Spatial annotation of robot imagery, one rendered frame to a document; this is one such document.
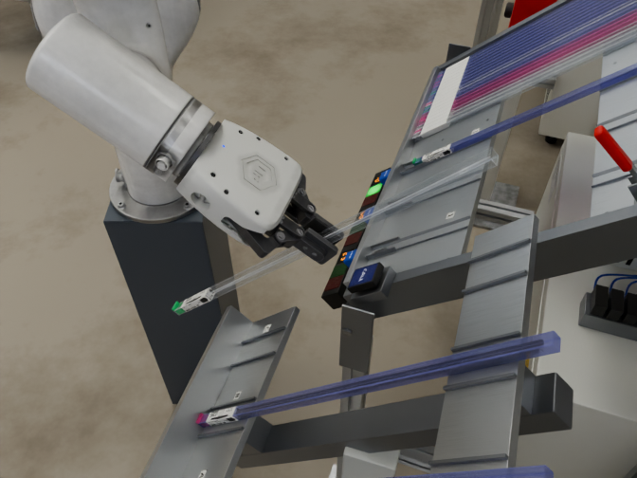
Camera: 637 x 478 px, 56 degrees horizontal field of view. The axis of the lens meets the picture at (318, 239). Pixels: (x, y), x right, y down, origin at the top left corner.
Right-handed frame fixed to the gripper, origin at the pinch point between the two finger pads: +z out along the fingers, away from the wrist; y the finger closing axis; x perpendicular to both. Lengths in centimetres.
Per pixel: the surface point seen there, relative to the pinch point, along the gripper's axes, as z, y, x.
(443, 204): 20.9, 31.0, 10.8
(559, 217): 50, 54, 13
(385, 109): 38, 165, 96
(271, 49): -12, 194, 131
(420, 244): 20.1, 22.8, 13.0
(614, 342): 58, 26, 8
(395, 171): 17, 45, 22
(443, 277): 21.5, 14.1, 7.3
